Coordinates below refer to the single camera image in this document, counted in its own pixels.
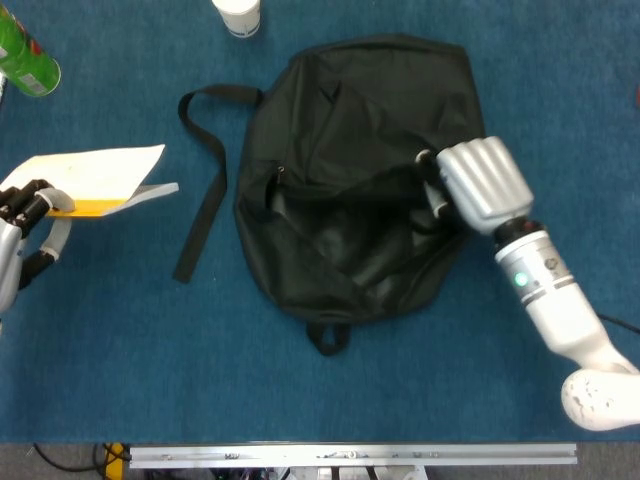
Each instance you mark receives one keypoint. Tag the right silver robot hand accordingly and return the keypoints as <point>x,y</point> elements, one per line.
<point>485,185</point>

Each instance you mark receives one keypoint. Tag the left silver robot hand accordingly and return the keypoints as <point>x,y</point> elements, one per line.
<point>10,250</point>

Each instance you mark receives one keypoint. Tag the white yellow book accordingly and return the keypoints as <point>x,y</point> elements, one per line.
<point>95,172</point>

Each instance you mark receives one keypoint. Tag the black fabric backpack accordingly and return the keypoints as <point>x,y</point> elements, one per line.
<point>360,125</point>

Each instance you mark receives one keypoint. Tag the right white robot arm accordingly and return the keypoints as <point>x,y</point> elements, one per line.
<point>560,310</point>

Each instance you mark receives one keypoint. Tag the blue felt table cover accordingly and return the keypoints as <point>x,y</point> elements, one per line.
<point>150,375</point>

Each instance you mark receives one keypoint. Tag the green cylindrical can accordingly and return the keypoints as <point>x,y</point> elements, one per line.
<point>25,60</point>

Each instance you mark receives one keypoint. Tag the yellow orange box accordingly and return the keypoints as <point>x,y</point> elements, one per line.
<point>116,462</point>

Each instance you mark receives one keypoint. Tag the white paper cup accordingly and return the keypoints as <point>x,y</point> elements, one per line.
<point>240,17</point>

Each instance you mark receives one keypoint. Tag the aluminium profile rail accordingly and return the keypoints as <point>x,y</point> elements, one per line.
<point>350,455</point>

